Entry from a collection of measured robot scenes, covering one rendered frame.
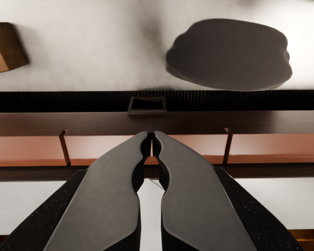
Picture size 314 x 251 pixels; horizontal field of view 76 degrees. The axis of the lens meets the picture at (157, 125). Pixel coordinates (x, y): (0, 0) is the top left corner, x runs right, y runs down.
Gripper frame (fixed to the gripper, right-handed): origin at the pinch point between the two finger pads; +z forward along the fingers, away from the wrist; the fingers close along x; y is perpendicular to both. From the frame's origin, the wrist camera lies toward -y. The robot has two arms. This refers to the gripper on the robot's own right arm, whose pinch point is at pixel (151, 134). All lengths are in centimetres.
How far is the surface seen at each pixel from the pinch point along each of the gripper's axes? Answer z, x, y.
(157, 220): 5.6, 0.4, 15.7
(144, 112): 12.7, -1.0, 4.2
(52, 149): 7.6, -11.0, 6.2
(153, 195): 5.6, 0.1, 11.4
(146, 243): 5.6, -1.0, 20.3
